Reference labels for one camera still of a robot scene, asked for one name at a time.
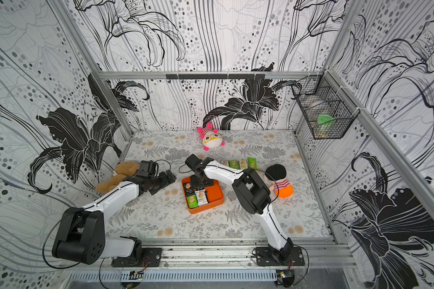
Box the tan teddy bear plush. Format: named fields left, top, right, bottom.
left=96, top=161, right=139, bottom=195

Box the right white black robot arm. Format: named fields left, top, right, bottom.
left=185, top=154, right=294, bottom=263

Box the aluminium corner frame post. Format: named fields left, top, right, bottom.
left=48, top=1, right=133, bottom=141

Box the green lidded cup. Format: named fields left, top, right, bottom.
left=315, top=114, right=335, bottom=137

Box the white pink owl plush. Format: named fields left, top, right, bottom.
left=197, top=122, right=225, bottom=151

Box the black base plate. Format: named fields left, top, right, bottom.
left=111, top=248, right=163, bottom=268
left=252, top=247, right=306, bottom=267

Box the green cookie packet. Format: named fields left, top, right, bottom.
left=186, top=195, right=199, bottom=209
left=229, top=160, right=240, bottom=169
left=248, top=157, right=258, bottom=169

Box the green front cookie packet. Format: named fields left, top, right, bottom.
left=186, top=195, right=199, bottom=209

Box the orange storage box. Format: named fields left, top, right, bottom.
left=182, top=177, right=224, bottom=214

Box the dark brown cookie packet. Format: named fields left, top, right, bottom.
left=183, top=183, right=195, bottom=196

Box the black wire basket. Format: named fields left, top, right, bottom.
left=291, top=72, right=356, bottom=140

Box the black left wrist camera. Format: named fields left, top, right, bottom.
left=136, top=161, right=159, bottom=179

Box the orange striped black-haired plush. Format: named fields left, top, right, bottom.
left=265, top=164, right=294, bottom=199

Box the horizontal aluminium back rail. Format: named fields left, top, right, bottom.
left=98, top=71, right=321, bottom=80

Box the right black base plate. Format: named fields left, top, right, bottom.
left=252, top=247, right=306, bottom=267

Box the white slotted cable duct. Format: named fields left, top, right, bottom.
left=69, top=269, right=277, bottom=283

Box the white front cookie packet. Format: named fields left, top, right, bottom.
left=195, top=189, right=209, bottom=207

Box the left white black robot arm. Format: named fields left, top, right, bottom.
left=52, top=170, right=177, bottom=267

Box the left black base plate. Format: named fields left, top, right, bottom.
left=111, top=248, right=163, bottom=268

